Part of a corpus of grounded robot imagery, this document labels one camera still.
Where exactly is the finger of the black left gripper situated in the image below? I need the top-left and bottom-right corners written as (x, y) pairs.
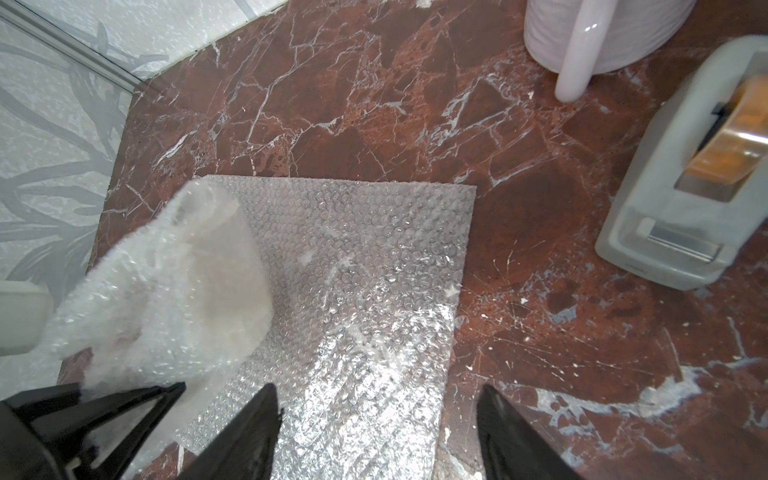
top-left (1, 382), bottom-right (186, 479)

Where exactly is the clear bubble wrap sheet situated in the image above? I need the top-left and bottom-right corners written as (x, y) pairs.
top-left (119, 175), bottom-right (478, 480)
top-left (41, 179), bottom-right (274, 394)

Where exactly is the pale pink mug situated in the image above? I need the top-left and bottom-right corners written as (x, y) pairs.
top-left (523, 0), bottom-right (695, 103)

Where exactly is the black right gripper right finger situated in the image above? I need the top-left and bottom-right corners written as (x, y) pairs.
top-left (476, 384), bottom-right (582, 480)

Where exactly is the small grey tray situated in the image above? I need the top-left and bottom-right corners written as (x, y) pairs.
top-left (595, 35), bottom-right (767, 290)

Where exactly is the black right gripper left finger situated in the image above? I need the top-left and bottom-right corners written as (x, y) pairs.
top-left (178, 383), bottom-right (283, 480)

